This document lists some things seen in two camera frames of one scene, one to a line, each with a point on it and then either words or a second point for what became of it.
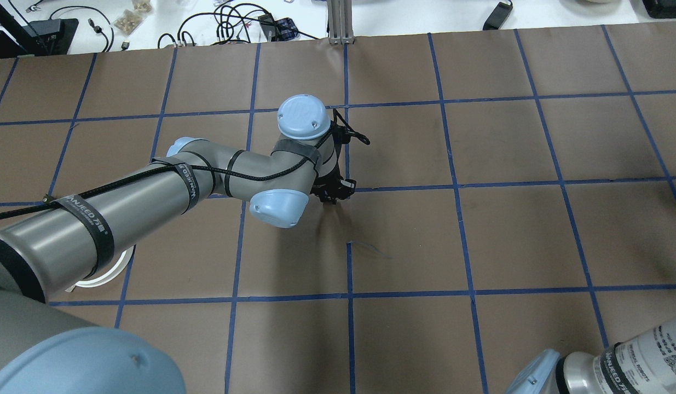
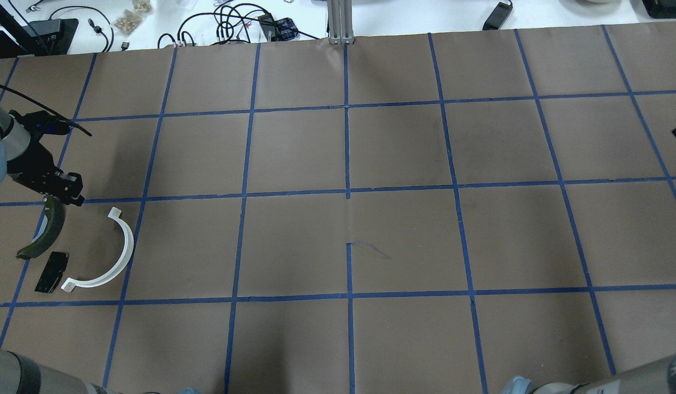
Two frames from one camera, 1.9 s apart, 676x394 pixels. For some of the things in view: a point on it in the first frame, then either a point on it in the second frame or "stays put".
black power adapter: [498, 16] stays put
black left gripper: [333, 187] -> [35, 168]
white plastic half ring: [107, 277] stays put
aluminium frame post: [340, 22] stays put
